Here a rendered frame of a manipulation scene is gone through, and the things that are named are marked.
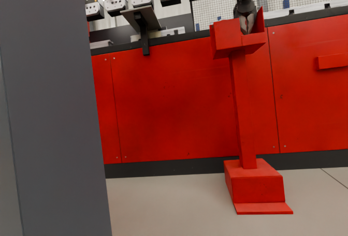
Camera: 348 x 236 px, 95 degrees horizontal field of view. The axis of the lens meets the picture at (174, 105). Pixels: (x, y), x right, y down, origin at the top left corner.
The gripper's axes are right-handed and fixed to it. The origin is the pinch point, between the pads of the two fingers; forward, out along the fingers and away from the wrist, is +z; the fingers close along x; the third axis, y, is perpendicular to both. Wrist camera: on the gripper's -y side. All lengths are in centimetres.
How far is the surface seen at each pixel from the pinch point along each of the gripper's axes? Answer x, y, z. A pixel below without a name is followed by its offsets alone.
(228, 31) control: 9.4, -6.4, 0.1
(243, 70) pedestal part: 3.6, -2.7, 16.5
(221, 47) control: 12.8, -6.9, 6.3
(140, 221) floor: 53, -23, 72
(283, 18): -27.3, 23.1, -10.6
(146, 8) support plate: 48, 11, -25
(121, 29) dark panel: 97, 90, -49
